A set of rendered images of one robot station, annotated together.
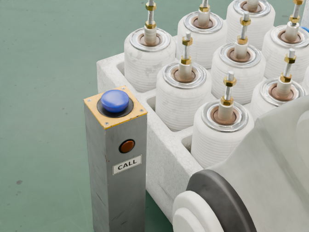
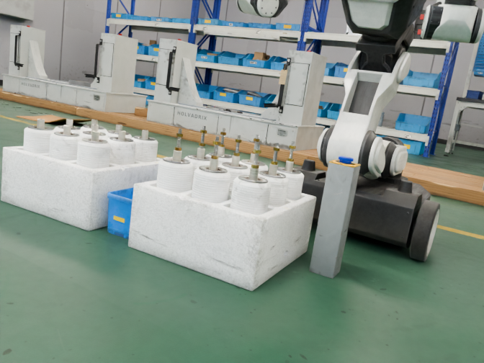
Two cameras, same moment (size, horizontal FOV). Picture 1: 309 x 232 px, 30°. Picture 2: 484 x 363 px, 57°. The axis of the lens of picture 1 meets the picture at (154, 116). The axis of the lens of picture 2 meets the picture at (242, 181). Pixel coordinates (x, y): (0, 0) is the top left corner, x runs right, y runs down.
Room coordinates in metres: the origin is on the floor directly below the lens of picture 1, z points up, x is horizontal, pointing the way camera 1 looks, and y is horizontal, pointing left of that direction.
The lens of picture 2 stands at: (1.48, 0.94, 0.47)
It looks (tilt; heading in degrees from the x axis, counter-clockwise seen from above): 11 degrees down; 238
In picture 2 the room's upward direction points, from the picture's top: 8 degrees clockwise
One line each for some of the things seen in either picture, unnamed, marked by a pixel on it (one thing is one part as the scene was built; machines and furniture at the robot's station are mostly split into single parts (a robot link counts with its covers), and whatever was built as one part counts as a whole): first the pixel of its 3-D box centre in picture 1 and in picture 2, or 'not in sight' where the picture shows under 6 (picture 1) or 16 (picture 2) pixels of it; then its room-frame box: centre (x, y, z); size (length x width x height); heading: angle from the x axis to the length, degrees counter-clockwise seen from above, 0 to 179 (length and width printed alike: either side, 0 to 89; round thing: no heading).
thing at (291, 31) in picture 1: (291, 31); (200, 153); (0.90, -0.25, 0.26); 0.02 x 0.02 x 0.03
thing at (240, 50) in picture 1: (240, 49); (235, 161); (0.84, -0.15, 0.26); 0.02 x 0.02 x 0.03
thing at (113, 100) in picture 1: (115, 102); (345, 160); (0.62, 0.06, 0.32); 0.04 x 0.04 x 0.02
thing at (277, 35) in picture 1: (290, 37); (200, 158); (0.90, -0.25, 0.25); 0.08 x 0.08 x 0.01
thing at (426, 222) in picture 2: not in sight; (425, 230); (0.19, 0.04, 0.10); 0.20 x 0.05 x 0.20; 29
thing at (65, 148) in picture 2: not in sight; (65, 163); (1.22, -0.55, 0.16); 0.10 x 0.10 x 0.18
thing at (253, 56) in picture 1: (239, 55); (235, 166); (0.84, -0.15, 0.25); 0.08 x 0.08 x 0.01
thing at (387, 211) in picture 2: not in sight; (369, 178); (0.11, -0.31, 0.19); 0.64 x 0.52 x 0.33; 29
